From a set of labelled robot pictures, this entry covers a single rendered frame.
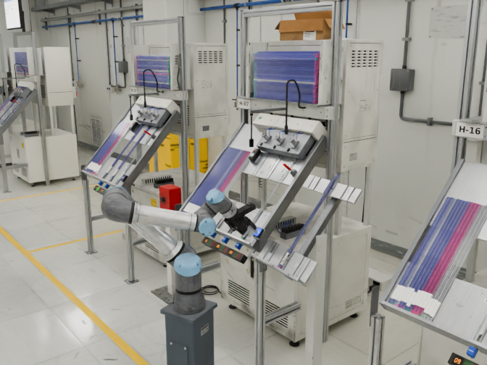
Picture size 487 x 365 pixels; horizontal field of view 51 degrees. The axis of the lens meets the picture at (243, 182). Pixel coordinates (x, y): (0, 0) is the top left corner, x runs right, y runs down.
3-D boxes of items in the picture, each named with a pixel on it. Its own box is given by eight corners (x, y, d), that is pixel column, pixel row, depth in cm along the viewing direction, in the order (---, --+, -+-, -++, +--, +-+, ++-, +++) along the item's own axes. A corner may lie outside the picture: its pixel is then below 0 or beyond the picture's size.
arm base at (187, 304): (193, 318, 218) (192, 297, 216) (164, 309, 226) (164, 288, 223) (212, 303, 231) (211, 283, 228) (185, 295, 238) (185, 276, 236)
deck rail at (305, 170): (259, 252, 256) (252, 246, 253) (256, 251, 258) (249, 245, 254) (330, 142, 275) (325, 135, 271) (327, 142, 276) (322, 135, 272)
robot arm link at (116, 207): (101, 198, 204) (219, 217, 216) (103, 190, 214) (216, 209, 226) (96, 225, 206) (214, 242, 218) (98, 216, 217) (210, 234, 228)
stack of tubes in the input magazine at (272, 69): (314, 103, 267) (317, 51, 260) (252, 97, 305) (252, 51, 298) (331, 102, 274) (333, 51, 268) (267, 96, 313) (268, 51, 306)
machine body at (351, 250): (294, 352, 290) (297, 250, 274) (220, 306, 342) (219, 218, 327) (366, 316, 330) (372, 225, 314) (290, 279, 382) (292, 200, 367)
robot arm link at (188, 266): (175, 293, 219) (175, 263, 216) (173, 280, 232) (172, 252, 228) (204, 290, 221) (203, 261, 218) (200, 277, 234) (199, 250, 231)
